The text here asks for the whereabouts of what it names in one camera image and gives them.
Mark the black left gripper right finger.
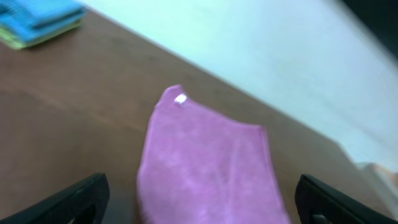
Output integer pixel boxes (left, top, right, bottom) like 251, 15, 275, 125
295, 174, 397, 224

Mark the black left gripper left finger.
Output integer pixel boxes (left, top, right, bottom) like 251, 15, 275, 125
1, 173, 110, 224

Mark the purple microfiber cloth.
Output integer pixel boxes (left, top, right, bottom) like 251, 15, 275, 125
137, 85, 290, 224

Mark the blue folded cloth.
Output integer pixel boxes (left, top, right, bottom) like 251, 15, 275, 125
1, 0, 85, 42

